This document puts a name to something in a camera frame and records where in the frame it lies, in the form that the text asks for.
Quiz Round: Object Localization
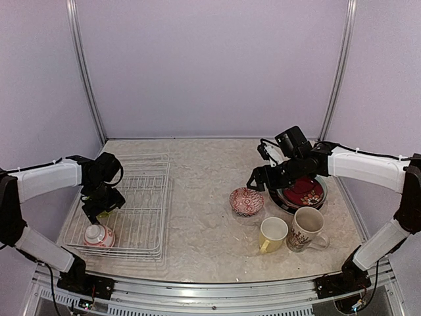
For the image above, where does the blue white patterned bowl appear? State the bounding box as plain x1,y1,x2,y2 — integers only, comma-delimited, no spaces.
229,188,264,217

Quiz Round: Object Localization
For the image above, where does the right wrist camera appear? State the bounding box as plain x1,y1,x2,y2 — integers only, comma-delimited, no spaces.
257,138,284,168

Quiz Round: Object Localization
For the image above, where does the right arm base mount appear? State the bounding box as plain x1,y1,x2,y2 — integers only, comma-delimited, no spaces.
314,257,372,299

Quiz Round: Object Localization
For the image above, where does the left aluminium corner post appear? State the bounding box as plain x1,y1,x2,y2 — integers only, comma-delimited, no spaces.
66,0,108,145

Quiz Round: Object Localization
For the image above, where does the light green flower plate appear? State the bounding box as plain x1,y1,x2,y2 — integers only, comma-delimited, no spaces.
272,176,328,215

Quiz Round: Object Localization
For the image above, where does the aluminium corner post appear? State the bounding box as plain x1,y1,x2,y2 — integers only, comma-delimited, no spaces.
317,0,358,141
66,0,108,145

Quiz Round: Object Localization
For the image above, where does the white wire dish rack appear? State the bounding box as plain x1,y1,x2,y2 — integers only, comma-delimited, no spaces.
62,153,170,260

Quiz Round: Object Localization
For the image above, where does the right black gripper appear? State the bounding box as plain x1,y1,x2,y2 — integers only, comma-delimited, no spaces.
247,155,305,191

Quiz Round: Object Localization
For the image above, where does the green bowl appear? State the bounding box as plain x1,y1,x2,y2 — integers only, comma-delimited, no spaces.
97,211,110,219

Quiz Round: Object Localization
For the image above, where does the black striped rim plate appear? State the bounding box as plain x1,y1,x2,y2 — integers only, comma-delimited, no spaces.
269,186,328,215

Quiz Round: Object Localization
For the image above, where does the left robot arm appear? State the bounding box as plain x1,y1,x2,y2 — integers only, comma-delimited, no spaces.
1,152,125,293

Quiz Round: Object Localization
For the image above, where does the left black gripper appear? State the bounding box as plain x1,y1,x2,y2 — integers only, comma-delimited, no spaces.
82,180,126,224

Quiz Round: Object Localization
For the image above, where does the right aluminium corner post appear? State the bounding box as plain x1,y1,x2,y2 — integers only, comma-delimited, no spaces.
317,0,358,141

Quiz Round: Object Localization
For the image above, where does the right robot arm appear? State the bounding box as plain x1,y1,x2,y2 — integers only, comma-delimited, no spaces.
247,126,420,292

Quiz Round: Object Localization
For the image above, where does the red white floral teacup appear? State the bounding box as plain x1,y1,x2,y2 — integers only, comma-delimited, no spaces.
84,224,115,248

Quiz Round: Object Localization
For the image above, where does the pale yellow mug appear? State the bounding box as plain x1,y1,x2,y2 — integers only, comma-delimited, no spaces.
259,217,289,254

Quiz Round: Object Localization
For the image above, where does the small black square plate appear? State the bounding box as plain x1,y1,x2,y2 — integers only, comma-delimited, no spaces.
282,176,326,207

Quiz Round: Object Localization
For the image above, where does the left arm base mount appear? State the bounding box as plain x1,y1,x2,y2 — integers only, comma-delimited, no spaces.
57,253,116,300

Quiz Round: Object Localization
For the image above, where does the aluminium front rail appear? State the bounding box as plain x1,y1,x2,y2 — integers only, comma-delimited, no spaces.
22,263,407,315

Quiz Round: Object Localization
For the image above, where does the teal patterned mug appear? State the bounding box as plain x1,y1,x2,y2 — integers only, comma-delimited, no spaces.
286,207,330,253

